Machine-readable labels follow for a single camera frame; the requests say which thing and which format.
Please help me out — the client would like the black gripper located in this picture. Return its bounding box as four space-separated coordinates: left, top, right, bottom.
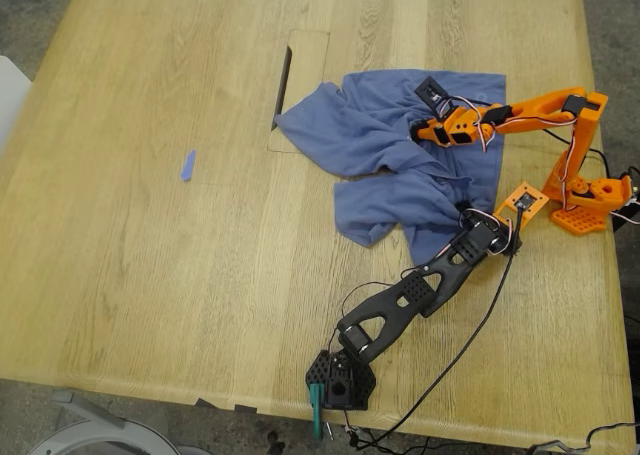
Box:
469 209 524 257

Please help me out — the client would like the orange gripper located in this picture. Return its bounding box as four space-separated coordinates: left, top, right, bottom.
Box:
410 107 484 149

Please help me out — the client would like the blue printed T-shirt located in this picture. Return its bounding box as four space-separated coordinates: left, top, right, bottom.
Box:
273 68 507 266

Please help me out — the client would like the black table clamp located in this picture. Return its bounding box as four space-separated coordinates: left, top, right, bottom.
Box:
612 166 640 232

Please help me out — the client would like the small blue tape piece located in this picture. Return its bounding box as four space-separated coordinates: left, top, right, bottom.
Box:
179 149 197 182

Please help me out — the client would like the green table clamp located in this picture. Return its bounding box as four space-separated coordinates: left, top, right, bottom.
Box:
307 382 326 440

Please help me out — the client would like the white plastic chair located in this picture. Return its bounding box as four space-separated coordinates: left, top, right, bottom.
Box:
0 54 32 151

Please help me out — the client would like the grey metal chair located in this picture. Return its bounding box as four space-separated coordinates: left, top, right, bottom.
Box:
27 389 211 455

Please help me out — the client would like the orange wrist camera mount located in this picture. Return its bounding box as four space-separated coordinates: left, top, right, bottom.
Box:
492 180 550 232

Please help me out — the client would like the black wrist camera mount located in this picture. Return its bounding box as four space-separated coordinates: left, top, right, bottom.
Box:
413 76 459 121

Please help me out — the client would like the grey loose cable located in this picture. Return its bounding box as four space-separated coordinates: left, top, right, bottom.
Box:
527 421 637 455

